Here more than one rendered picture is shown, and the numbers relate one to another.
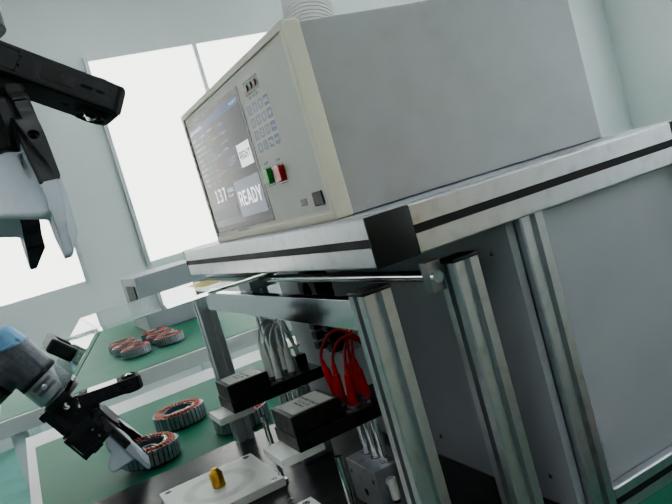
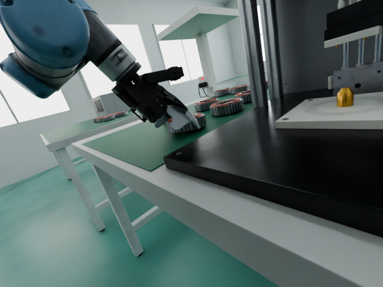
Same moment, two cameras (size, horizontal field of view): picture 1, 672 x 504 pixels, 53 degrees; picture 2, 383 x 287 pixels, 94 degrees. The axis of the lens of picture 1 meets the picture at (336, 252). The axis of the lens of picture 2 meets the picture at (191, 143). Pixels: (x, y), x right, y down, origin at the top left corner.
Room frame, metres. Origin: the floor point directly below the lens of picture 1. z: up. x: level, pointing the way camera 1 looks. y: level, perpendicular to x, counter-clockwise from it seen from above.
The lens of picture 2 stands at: (0.75, 0.55, 0.87)
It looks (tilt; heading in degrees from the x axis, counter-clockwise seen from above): 18 degrees down; 347
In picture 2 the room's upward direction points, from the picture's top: 15 degrees counter-clockwise
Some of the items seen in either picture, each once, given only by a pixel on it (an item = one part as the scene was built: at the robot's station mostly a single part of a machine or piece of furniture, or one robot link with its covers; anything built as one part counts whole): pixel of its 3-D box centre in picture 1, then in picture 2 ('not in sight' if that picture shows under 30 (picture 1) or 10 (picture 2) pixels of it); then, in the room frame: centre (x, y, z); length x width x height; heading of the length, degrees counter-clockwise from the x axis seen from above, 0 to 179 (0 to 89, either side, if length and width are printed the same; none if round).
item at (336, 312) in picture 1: (261, 304); not in sight; (0.88, 0.11, 1.03); 0.62 x 0.01 x 0.03; 25
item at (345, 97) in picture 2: (216, 477); (345, 96); (0.95, 0.25, 0.80); 0.02 x 0.02 x 0.03
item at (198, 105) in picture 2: not in sight; (207, 104); (1.51, 0.26, 0.77); 0.11 x 0.11 x 0.04
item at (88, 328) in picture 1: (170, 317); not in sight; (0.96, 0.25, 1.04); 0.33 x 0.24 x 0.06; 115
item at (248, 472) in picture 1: (220, 489); (345, 109); (0.95, 0.25, 0.78); 0.15 x 0.15 x 0.01; 25
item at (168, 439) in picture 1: (149, 450); (186, 122); (1.24, 0.44, 0.77); 0.11 x 0.11 x 0.04
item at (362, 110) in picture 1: (368, 125); not in sight; (0.96, -0.09, 1.22); 0.44 x 0.39 x 0.20; 25
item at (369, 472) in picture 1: (382, 476); not in sight; (0.79, 0.02, 0.80); 0.08 x 0.05 x 0.06; 25
